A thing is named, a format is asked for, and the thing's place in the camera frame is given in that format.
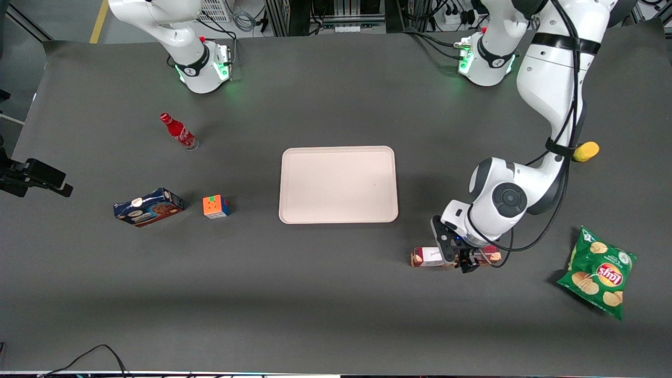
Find black cables at left arm base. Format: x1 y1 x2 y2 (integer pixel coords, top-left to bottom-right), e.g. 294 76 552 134
402 29 467 59

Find colourful puzzle cube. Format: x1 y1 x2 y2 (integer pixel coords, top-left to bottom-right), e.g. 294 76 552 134
203 195 230 219

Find green chips bag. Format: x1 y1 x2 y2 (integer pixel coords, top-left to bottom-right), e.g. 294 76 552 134
556 226 637 321

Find pale pink plastic tray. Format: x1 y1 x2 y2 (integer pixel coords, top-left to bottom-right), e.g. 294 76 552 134
279 146 399 224

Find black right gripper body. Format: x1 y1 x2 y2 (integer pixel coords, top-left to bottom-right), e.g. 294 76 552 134
0 160 28 198

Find red soda bottle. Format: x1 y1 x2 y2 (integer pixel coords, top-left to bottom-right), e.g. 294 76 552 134
160 112 200 152

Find aluminium equipment rack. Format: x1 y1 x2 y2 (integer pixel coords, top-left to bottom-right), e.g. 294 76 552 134
265 0 392 36

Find grey coiled cable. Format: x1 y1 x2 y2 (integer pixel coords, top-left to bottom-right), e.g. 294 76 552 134
233 0 264 33

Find black cables at right arm base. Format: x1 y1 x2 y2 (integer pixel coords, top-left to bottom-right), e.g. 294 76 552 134
197 17 240 64

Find black cable at table edge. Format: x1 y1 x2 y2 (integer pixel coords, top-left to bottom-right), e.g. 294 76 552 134
37 344 132 378

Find black cables at arm base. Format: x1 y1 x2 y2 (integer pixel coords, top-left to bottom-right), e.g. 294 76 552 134
197 17 240 64
402 29 467 59

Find yellow lemon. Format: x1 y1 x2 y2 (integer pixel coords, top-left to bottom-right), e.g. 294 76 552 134
573 142 600 162

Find blue cookie box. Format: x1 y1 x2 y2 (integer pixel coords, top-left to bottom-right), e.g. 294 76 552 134
113 187 185 227

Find white mesh basket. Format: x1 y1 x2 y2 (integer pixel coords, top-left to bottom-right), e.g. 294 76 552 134
198 0 233 23

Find white power strip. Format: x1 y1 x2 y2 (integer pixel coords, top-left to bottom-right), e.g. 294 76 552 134
444 6 474 28

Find red cookie box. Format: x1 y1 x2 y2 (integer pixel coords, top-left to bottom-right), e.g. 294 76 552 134
411 245 501 268

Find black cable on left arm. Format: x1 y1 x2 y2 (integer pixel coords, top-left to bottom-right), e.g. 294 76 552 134
466 0 591 268

